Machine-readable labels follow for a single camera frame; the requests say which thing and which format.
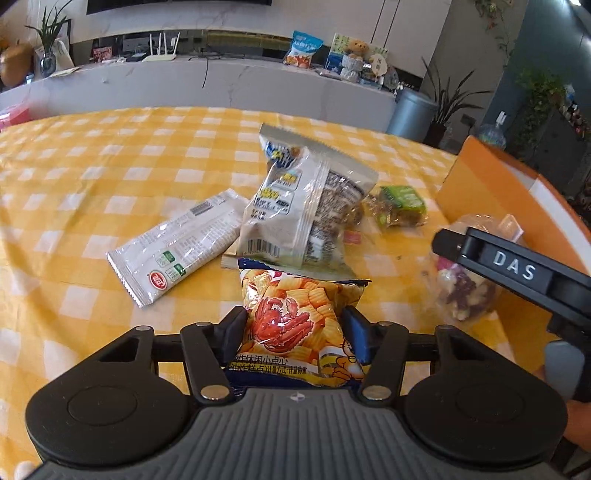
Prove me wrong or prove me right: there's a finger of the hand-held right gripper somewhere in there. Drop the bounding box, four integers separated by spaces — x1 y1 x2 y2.
431 228 468 265

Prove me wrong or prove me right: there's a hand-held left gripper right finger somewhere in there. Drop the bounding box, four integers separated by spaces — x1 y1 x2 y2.
341 305 502 402

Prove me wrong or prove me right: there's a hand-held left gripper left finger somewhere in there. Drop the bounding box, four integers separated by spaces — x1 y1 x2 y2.
95 305 250 402

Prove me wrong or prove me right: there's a clear mixed dried fruit bag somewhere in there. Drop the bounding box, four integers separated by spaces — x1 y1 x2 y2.
422 215 527 324

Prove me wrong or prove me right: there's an orange cardboard box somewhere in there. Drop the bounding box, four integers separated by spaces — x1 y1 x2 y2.
436 135 591 278

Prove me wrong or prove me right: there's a green raisin packet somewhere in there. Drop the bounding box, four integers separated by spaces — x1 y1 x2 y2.
367 185 428 229

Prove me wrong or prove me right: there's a crab print chips bag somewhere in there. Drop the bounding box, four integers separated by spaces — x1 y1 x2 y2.
224 258 372 388

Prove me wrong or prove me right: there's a person's right hand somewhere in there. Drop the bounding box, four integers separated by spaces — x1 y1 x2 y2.
564 399 591 457

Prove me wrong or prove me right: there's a long white snack packet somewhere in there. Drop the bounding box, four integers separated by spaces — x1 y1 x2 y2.
107 189 250 309

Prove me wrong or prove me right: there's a long-leaf potted plant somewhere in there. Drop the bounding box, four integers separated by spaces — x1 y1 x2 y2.
422 58 490 148

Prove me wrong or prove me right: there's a blue water jug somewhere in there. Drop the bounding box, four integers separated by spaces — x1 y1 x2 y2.
478 113 509 148

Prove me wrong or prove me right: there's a grey drawer cabinet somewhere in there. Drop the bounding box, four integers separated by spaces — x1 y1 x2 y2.
531 111 591 195

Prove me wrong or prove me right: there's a grey metal trash can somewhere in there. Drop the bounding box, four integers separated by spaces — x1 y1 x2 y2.
387 88 439 141

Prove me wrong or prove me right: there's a white grey seed snack bag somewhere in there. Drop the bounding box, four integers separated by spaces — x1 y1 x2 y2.
238 124 379 280

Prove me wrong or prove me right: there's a trailing ivy plant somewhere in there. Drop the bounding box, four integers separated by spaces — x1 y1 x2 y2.
515 69 568 153

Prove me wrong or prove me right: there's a round paper fan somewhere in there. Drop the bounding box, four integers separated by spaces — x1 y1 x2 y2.
369 58 389 88

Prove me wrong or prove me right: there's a yellow checkered tablecloth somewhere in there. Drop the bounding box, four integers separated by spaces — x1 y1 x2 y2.
0 105 573 472

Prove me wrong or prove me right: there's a brown teddy bear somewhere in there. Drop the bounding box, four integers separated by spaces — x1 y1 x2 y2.
344 39 370 63

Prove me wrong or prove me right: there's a teddy bear with box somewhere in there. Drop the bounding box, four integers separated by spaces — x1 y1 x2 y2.
329 33 389 84

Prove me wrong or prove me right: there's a blue snack bag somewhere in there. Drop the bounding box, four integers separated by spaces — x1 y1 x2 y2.
283 31 324 70

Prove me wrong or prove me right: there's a white marble media console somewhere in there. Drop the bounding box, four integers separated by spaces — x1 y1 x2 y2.
0 58 398 134

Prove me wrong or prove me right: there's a white wifi router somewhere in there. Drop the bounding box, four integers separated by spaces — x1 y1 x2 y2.
142 32 181 63

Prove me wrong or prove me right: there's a pink storage box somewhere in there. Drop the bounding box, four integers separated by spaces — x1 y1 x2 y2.
0 104 31 132

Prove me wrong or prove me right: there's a glass vase with green plant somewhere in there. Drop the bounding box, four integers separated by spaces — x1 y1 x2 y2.
25 0 75 78

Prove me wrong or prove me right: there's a bronze round vase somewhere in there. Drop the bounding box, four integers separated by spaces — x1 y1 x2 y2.
0 44 35 88

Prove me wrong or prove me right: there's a hanging wall vine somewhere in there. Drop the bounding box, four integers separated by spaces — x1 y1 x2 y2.
475 0 513 61

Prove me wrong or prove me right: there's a black cable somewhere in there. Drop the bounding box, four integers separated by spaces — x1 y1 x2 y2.
187 51 250 88

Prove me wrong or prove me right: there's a black wall television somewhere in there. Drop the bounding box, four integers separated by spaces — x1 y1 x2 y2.
87 0 273 14

